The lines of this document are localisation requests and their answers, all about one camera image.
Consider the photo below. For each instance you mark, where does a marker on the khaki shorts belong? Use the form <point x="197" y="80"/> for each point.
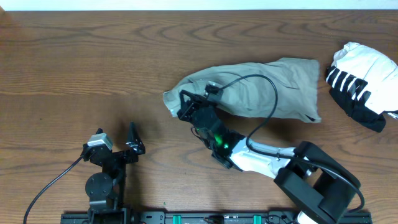
<point x="286" y="88"/>

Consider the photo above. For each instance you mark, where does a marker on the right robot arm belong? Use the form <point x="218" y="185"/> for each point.
<point x="320" y="187"/>

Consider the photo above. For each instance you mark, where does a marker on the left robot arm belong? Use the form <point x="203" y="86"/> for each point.
<point x="106" y="188"/>

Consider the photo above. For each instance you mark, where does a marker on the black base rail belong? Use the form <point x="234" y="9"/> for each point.
<point x="276" y="217"/>

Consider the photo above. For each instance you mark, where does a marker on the black and white garment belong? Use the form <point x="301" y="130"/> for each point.
<point x="364" y="84"/>

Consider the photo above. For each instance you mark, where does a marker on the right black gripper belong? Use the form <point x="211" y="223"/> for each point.
<point x="187" y="109"/>

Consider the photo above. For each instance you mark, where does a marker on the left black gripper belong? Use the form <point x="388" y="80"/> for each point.
<point x="137" y="147"/>

